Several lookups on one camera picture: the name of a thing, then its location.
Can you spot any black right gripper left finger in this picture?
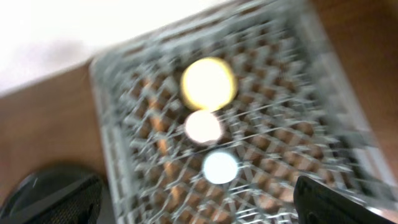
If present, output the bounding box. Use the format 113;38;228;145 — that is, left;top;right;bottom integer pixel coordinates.
0;174;103;224

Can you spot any light blue cup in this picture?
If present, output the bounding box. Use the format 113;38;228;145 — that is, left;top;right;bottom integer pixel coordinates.
202;150;239;184

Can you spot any pink cup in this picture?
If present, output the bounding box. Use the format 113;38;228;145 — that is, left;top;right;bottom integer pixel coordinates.
183;110;224;146

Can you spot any grey plastic dishwasher rack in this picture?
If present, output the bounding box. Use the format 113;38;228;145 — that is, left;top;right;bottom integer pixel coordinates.
90;1;397;223

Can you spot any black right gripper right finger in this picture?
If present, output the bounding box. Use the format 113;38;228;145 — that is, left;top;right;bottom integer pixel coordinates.
294;176;393;224

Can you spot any yellow bowl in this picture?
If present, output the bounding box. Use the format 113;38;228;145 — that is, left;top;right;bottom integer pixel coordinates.
180;57;238;111

